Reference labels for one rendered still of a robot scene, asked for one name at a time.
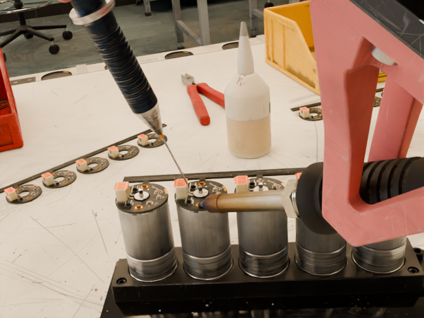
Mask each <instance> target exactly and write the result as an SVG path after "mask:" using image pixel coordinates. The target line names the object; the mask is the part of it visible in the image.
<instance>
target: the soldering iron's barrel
mask: <svg viewBox="0 0 424 318"><path fill-rule="evenodd" d="M298 180H299V179H289V180H288V182H287V184H286V186H285V188H284V189H278V190H269V191H252V192H236V193H228V194H226V193H219V194H212V195H209V196H207V197H206V199H205V201H204V206H205V208H206V210H207V211H208V212H210V213H236V212H258V211H285V212H286V215H287V217H288V218H300V219H301V217H300V215H299V213H298V209H297V202H296V189H297V184H298Z"/></svg>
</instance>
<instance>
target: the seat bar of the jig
mask: <svg viewBox="0 0 424 318"><path fill-rule="evenodd" d="M231 246H232V262H233V266H232V269H231V270H230V271H229V272H228V273H227V274H226V275H224V276H223V277H221V278H218V279H215V280H208V281H203V280H196V279H194V278H191V277H190V276H189V275H187V274H186V272H185V271H184V262H183V256H182V247H175V251H176V256H177V264H178V266H177V269H176V270H175V272H174V273H173V274H172V275H171V276H169V277H168V278H166V279H164V280H161V281H157V282H152V283H145V282H140V281H137V280H135V279H134V278H132V277H131V275H130V272H129V266H128V263H127V259H119V261H118V264H117V268H116V271H115V274H114V279H113V281H112V285H111V287H112V293H113V296H114V301H115V302H142V301H161V300H197V299H216V298H252V297H288V296H307V295H343V294H362V293H398V292H422V291H423V285H424V271H423V269H422V266H421V264H420V262H419V260H418V258H417V256H416V254H415V252H414V250H413V247H412V245H411V243H410V241H409V238H408V237H406V250H405V255H404V266H403V267H402V268H401V269H400V270H398V271H396V272H394V273H389V274H376V273H371V272H368V271H365V270H363V269H362V268H359V267H358V266H357V265H356V264H355V263H354V262H353V260H352V252H353V246H352V245H350V244H349V243H348V242H347V244H346V266H345V267H344V269H343V270H342V271H340V272H339V273H337V274H334V275H330V276H314V275H311V274H308V273H306V272H304V271H302V270H301V269H300V268H299V267H298V266H297V265H296V262H295V242H289V243H288V261H289V266H288V268H287V270H286V271H285V272H284V273H282V274H281V275H279V276H276V277H273V278H255V277H251V276H249V275H248V274H245V273H244V272H243V271H242V270H241V268H240V262H239V245H238V244H231Z"/></svg>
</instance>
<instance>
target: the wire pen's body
mask: <svg viewBox="0 0 424 318"><path fill-rule="evenodd" d="M70 3H71V4H72V6H73V9H72V10H71V11H70V13H69V16H70V18H71V19H72V21H73V23H74V24H75V25H83V26H84V28H85V29H86V31H87V32H88V34H89V35H90V36H91V37H90V38H91V40H92V42H93V43H94V45H95V47H96V48H97V51H98V52H99V54H100V55H101V57H102V59H103V61H104V63H105V65H106V66H107V68H108V70H109V71H110V73H111V75H112V77H113V79H114V81H115V82H116V84H117V86H118V87H119V89H120V91H121V93H122V94H123V96H124V98H125V100H126V102H127V104H128V105H129V107H130V109H131V110H132V112H133V113H135V114H142V113H145V112H147V111H149V110H151V109H152V108H153V107H154V106H155V105H156V103H157V101H158V99H157V97H156V95H155V93H154V91H153V89H152V87H151V85H150V83H149V81H148V79H147V78H146V76H145V74H144V72H143V70H142V68H141V66H140V65H139V62H138V60H137V59H136V56H135V55H134V52H133V50H132V48H131V47H130V45H129V43H128V41H127V39H126V37H125V35H124V34H123V31H122V29H121V28H120V25H119V24H118V23H117V21H116V18H115V16H114V14H113V12H112V9H113V7H114V6H115V0H71V1H70Z"/></svg>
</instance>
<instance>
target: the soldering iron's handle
mask: <svg viewBox="0 0 424 318"><path fill-rule="evenodd" d="M323 166H324V162H315V163H312V164H310V165H309V166H308V167H307V168H306V169H305V170H304V171H303V172H302V174H301V176H300V178H299V180H298V184H297V189H296V202H297V209H298V213H299V215H300V217H301V219H302V221H303V223H304V224H305V226H306V227H307V228H308V229H310V230H311V231H313V232H314V233H317V234H321V235H332V234H335V233H337V231H336V230H335V229H334V228H333V227H332V226H331V225H330V224H329V223H328V222H327V221H326V220H325V219H324V217H323V215H322V185H323ZM423 186H424V157H420V156H414V157H409V158H398V159H391V160H380V161H374V162H364V164H363V171H362V178H361V182H360V190H359V193H360V197H361V198H362V200H363V201H365V202H366V203H367V204H376V203H379V202H381V201H385V200H386V199H390V198H392V197H395V196H398V195H401V194H404V193H406V192H409V191H412V190H415V189H418V188H421V187H423Z"/></svg>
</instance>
